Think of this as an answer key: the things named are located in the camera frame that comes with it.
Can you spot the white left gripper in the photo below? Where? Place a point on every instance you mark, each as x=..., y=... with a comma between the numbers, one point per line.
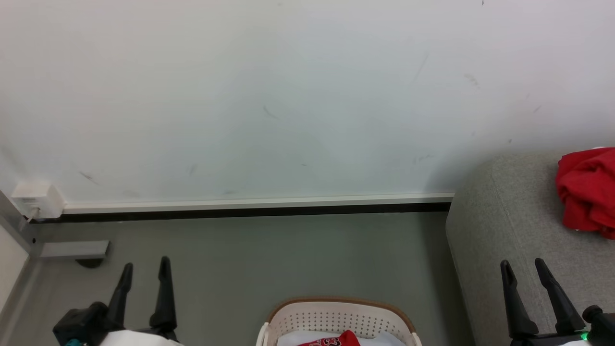
x=144, y=339

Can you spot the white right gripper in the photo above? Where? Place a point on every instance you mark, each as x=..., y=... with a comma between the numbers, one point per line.
x=552, y=340

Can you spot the red garment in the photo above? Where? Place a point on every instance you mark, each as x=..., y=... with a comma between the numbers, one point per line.
x=588, y=192

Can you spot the red jersey with number 23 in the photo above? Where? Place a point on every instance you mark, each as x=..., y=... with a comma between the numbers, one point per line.
x=336, y=340

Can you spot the grey fabric sofa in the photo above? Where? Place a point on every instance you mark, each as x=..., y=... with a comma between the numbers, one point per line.
x=504, y=226

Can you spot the white cloth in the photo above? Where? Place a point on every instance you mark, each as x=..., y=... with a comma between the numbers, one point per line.
x=293, y=339

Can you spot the black levelling foot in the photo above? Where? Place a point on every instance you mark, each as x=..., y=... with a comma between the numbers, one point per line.
x=90, y=263

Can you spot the white cabinet panel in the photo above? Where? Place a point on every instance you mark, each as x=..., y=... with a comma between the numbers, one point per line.
x=9, y=264

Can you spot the white and black baseboard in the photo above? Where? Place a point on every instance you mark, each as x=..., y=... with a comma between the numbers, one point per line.
x=250, y=206

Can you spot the white perforated laundry basket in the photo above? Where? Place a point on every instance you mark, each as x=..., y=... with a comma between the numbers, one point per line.
x=336, y=312

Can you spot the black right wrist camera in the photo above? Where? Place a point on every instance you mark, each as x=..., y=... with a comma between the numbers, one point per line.
x=600, y=322

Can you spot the white wall socket box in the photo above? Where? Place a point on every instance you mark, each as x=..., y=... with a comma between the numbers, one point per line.
x=37, y=197

